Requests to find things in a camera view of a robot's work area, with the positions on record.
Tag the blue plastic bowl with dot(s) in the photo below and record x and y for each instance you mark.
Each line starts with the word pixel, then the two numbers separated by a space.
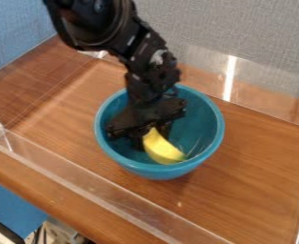
pixel 196 134

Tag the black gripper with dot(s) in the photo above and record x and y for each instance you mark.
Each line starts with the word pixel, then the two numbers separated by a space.
pixel 153 105

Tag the yellow toy banana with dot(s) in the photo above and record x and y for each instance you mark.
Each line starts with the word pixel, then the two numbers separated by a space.
pixel 161 151

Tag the clear acrylic front barrier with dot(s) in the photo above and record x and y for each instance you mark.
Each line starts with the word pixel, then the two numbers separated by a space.
pixel 110 197

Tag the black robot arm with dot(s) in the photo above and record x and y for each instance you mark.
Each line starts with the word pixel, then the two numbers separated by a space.
pixel 106 25

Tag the clear acrylic barrier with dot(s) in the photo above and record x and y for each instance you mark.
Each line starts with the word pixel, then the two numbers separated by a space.
pixel 242 82
pixel 110 197

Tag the clear acrylic back barrier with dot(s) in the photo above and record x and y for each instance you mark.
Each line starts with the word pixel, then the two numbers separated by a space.
pixel 242 82

